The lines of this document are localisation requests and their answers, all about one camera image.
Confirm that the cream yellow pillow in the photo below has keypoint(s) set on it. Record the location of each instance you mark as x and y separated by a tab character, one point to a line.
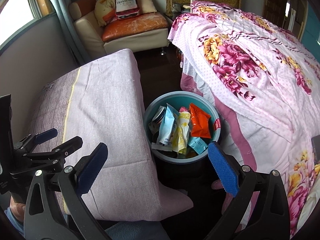
105	12

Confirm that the pink floral quilt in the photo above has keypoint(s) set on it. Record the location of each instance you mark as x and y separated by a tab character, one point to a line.
265	85

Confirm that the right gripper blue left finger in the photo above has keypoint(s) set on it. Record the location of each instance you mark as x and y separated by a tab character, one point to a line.
88	168

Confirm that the orange red snack wrapper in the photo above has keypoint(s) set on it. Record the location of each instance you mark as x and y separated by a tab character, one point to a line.
199	122

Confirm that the red Hennessy bag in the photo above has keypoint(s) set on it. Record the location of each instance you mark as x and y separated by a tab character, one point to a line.
126	9

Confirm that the yellow white wrapper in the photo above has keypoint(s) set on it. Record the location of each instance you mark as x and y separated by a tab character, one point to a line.
181	135

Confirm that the person's left hand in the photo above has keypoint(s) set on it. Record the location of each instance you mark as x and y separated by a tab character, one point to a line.
17	209

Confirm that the pink white snack wrapper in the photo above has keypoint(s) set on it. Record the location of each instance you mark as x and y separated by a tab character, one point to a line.
183	109

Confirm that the cream armchair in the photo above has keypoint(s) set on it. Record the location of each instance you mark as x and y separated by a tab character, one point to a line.
90	33

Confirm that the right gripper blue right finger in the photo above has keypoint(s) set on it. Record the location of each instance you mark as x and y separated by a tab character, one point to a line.
224	168

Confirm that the orange seat cushion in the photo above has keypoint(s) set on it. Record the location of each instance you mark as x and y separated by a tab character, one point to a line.
133	26

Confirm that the teal round trash bin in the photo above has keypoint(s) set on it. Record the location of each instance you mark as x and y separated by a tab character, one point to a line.
179	99

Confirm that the purple striped cloth cover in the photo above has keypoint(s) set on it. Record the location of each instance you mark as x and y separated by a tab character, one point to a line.
102	102

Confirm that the white paper cup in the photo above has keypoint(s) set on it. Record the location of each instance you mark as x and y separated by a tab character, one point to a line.
157	119

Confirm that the teal curtain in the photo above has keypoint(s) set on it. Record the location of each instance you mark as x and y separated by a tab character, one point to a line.
71	37

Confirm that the teal carton box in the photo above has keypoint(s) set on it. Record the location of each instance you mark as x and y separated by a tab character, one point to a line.
197	144

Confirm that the light blue tissue pack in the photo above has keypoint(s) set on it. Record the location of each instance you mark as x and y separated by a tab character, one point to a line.
168	126

